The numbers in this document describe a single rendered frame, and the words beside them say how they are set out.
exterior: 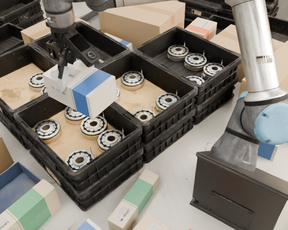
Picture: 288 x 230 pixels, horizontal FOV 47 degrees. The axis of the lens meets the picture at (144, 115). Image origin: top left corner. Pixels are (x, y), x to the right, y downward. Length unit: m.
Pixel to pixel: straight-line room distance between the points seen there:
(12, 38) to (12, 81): 1.09
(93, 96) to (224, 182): 0.47
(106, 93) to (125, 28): 0.92
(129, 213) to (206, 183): 0.27
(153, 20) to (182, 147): 0.75
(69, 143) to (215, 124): 0.64
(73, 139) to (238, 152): 0.61
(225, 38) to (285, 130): 0.92
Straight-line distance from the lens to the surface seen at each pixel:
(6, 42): 2.68
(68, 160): 1.19
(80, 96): 1.00
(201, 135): 1.46
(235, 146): 1.06
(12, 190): 1.38
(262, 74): 0.93
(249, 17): 0.93
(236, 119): 1.07
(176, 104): 1.24
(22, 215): 1.16
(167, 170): 1.33
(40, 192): 1.19
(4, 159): 1.42
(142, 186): 1.21
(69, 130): 1.33
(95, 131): 1.26
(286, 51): 1.67
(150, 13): 1.90
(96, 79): 1.03
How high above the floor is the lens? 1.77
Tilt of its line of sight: 44 degrees down
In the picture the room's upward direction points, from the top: 2 degrees counter-clockwise
